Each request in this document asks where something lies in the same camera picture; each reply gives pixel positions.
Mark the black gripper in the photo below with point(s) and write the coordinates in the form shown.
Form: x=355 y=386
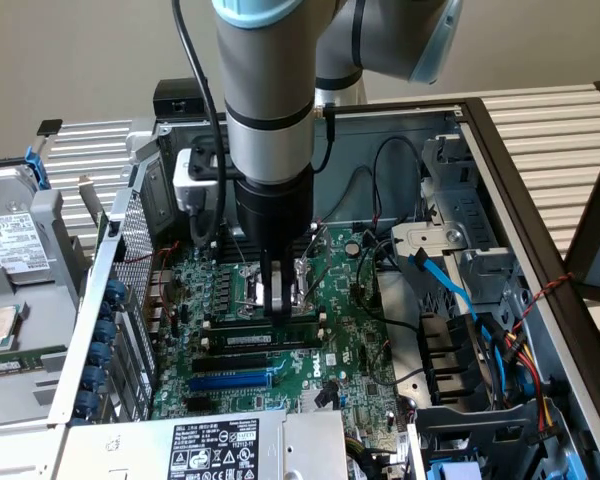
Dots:
x=275 y=210

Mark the green RAM stick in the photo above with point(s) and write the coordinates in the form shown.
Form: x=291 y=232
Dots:
x=250 y=340
x=15 y=361

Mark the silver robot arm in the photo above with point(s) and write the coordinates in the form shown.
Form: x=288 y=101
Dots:
x=265 y=75

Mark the RAM slot with white latches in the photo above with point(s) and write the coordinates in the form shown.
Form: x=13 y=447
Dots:
x=240 y=327
x=260 y=351

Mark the thin metal locking lever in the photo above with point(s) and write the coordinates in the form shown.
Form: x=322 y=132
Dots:
x=240 y=250

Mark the silver socket cover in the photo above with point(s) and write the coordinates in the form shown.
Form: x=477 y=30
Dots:
x=321 y=245

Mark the CPU socket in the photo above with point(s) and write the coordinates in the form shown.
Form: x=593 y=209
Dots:
x=250 y=290

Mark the silver coin battery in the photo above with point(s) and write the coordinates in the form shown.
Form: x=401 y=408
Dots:
x=351 y=247

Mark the grey metal PC case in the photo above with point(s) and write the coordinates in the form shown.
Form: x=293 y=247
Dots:
x=350 y=145

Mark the green motherboard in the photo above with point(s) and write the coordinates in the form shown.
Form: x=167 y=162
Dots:
x=340 y=300

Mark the black box with port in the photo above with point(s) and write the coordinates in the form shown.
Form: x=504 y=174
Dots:
x=180 y=92

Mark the silver metal disk bay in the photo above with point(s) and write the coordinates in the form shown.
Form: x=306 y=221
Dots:
x=430 y=235

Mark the long black expansion slot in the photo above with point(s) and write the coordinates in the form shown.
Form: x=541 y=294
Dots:
x=230 y=363

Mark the light blue slot latch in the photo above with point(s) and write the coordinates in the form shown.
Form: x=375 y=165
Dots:
x=275 y=374

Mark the blue expansion slot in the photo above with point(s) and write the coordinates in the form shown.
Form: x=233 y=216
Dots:
x=230 y=383

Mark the blue card retention clip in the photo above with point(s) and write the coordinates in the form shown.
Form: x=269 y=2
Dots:
x=96 y=376
x=115 y=291
x=88 y=402
x=107 y=310
x=107 y=331
x=102 y=353

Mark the silver finned heat sink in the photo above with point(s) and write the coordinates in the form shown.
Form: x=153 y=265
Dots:
x=311 y=401

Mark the short black expansion slot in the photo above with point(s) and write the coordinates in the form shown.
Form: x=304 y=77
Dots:
x=202 y=404

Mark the silver power supply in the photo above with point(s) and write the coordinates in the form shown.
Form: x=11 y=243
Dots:
x=310 y=440

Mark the grey plastic parts rack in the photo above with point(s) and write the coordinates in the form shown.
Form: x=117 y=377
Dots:
x=55 y=310

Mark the blue plastic disk caddy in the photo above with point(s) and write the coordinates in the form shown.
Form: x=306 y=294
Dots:
x=36 y=167

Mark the silver hard disk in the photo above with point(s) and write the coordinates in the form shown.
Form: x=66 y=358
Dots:
x=10 y=200

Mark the grey plastic drive cage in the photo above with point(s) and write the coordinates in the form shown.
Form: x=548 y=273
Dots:
x=480 y=425

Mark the dark framed panel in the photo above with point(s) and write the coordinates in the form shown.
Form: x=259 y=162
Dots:
x=585 y=225

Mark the blue plastic drive tray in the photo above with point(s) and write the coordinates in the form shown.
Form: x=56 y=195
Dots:
x=452 y=472

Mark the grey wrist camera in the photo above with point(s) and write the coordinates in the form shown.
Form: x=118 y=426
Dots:
x=192 y=192

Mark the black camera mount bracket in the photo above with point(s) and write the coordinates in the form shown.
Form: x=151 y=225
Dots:
x=205 y=162

